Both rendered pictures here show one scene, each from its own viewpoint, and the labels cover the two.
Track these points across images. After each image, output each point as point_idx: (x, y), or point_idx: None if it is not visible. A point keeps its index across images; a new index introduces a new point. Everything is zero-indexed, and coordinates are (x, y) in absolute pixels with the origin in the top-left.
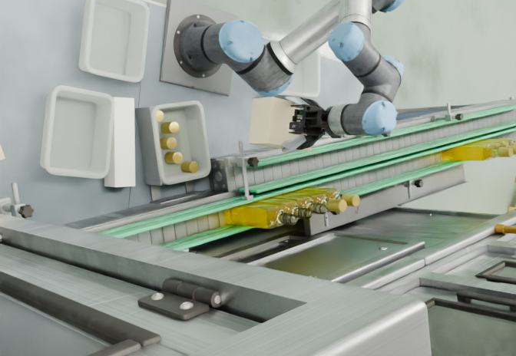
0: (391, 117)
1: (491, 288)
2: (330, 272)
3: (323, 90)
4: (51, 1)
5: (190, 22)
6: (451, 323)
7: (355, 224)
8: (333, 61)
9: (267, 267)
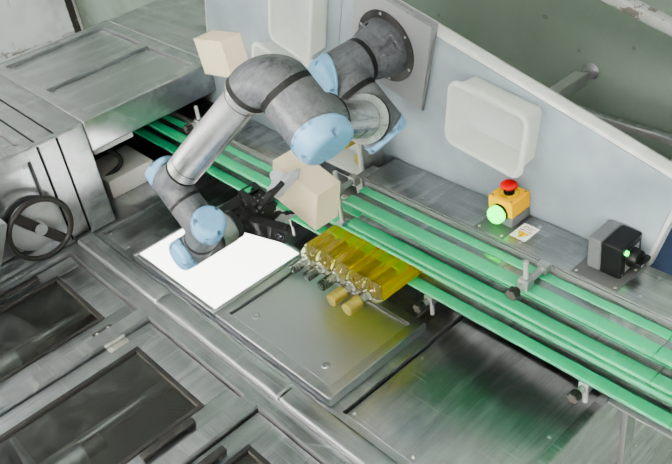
0: (178, 260)
1: (187, 442)
2: (264, 327)
3: (577, 173)
4: None
5: (373, 17)
6: (148, 411)
7: (518, 351)
8: (608, 144)
9: (306, 284)
